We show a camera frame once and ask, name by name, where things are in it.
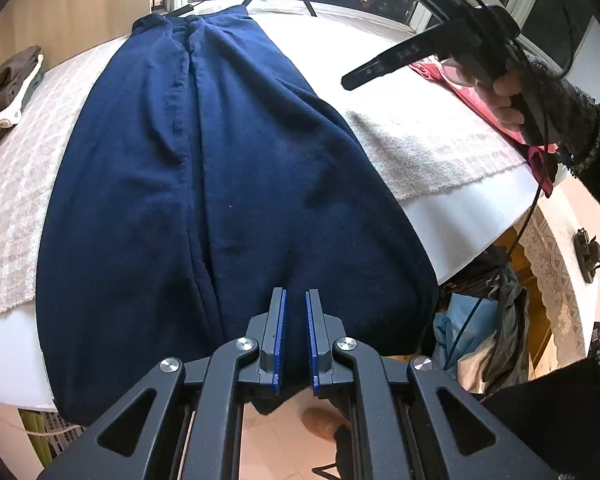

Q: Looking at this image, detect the person's right forearm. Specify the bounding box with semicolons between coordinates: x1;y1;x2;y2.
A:
517;50;600;241

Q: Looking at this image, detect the white fluffy blanket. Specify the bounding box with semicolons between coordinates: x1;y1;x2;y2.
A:
0;7;528;323

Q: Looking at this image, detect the person's black jacket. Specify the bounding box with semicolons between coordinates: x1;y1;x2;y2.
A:
480;327;600;480

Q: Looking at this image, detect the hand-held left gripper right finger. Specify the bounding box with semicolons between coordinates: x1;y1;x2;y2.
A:
305;288;498;480

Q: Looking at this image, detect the dark red garment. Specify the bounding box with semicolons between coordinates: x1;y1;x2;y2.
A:
527;146;556;197

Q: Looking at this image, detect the wooden wardrobe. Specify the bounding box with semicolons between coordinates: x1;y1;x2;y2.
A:
0;0;153;71

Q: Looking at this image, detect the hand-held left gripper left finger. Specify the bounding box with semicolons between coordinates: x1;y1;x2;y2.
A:
82;287;287;480

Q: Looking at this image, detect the white bed mattress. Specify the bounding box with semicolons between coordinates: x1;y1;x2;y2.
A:
0;160;561;411

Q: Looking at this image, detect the black cable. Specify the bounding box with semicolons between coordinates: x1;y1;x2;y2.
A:
442;0;581;371

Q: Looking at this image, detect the white laundry basket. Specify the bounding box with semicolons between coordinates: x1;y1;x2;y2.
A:
17;407;86;466

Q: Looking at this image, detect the white lace cloth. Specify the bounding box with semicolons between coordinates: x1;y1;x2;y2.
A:
517;205;596;361

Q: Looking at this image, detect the dark clothes pile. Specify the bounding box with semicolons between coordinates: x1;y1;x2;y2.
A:
432;245;536;396

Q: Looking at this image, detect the white folded cloth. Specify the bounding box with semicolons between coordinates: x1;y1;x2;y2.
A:
0;55;46;158

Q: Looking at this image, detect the pink garment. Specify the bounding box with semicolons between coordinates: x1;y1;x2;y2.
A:
407;57;556;198

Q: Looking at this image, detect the navy blue garment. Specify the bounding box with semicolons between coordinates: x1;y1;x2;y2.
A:
35;10;438;426

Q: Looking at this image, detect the person's right hand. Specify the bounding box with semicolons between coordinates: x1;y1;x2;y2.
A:
472;69;527;132

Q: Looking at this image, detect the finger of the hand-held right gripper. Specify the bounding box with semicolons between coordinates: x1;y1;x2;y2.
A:
341;22;461;92

